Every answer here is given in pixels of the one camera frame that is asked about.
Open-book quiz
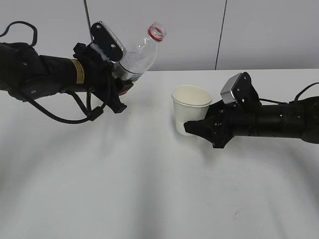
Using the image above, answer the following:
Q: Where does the white paper cup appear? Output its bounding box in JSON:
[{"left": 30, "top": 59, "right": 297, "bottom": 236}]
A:
[{"left": 171, "top": 85, "right": 212, "bottom": 135}]

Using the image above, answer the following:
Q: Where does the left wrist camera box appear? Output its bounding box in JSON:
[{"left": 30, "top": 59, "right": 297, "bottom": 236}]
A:
[{"left": 90, "top": 21, "right": 126, "bottom": 62}]

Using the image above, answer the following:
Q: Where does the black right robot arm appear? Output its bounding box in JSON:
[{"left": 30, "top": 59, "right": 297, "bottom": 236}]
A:
[{"left": 184, "top": 72, "right": 319, "bottom": 148}]

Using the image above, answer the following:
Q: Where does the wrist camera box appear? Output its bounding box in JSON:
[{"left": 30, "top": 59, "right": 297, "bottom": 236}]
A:
[
  {"left": 90, "top": 21, "right": 126, "bottom": 62},
  {"left": 220, "top": 73, "right": 242, "bottom": 105}
]

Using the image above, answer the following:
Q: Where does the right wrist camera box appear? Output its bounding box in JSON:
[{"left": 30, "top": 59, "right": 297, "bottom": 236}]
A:
[{"left": 220, "top": 73, "right": 242, "bottom": 105}]

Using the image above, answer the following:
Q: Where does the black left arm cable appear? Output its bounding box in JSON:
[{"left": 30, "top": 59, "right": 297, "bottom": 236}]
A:
[{"left": 0, "top": 21, "right": 118, "bottom": 124}]

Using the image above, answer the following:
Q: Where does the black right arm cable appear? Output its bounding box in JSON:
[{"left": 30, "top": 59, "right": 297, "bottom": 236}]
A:
[{"left": 259, "top": 82, "right": 319, "bottom": 104}]

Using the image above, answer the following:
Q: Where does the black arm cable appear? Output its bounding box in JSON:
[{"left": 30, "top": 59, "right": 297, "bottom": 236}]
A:
[
  {"left": 0, "top": 21, "right": 118, "bottom": 124},
  {"left": 259, "top": 82, "right": 319, "bottom": 104}
]

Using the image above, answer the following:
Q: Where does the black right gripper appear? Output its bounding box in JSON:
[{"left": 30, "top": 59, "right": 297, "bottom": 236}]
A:
[{"left": 184, "top": 72, "right": 261, "bottom": 148}]

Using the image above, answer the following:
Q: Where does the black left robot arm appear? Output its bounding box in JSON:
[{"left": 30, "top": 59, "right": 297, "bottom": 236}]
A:
[{"left": 0, "top": 43, "right": 133, "bottom": 114}]

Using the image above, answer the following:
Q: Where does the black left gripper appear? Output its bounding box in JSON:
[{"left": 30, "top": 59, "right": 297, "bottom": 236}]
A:
[{"left": 73, "top": 43, "right": 134, "bottom": 114}]

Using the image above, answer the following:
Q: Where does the clear plastic water bottle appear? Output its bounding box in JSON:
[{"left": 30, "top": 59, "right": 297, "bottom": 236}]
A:
[{"left": 112, "top": 22, "right": 167, "bottom": 82}]

